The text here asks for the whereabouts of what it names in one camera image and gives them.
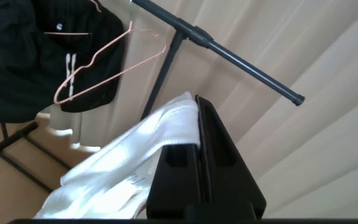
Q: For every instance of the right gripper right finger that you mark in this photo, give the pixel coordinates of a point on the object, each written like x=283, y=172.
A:
x=232, y=186

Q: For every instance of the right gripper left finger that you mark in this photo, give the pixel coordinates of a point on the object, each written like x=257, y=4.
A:
x=179, y=186

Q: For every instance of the white garment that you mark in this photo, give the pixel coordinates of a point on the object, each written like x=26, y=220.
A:
x=120, y=155

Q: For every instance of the black shorts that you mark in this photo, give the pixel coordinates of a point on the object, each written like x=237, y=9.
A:
x=14, y=68

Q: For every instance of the black clothes rack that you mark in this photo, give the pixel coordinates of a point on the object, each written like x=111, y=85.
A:
x=244, y=65

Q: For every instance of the beige curtain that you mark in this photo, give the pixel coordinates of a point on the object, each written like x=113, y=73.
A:
x=291, y=155

